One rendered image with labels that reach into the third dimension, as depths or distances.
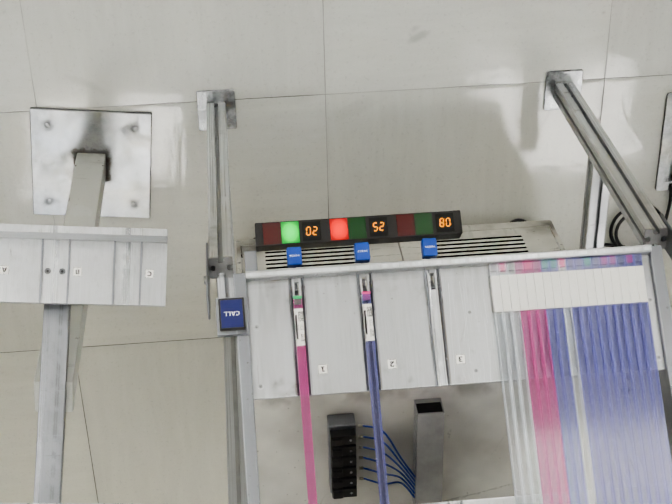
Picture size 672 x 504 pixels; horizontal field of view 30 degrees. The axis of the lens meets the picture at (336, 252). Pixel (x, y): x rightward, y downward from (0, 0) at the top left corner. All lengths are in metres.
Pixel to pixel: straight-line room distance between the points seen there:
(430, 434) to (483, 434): 0.13
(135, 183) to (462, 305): 0.96
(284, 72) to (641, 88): 0.77
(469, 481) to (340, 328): 0.57
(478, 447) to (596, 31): 0.91
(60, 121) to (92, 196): 0.22
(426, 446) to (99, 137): 0.95
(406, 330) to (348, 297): 0.11
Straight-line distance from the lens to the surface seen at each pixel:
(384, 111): 2.69
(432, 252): 2.03
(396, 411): 2.32
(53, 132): 2.69
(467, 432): 2.38
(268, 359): 1.99
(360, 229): 2.05
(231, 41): 2.61
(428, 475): 2.37
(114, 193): 2.75
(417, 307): 2.02
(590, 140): 2.49
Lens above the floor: 2.43
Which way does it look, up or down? 59 degrees down
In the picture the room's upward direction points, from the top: 170 degrees clockwise
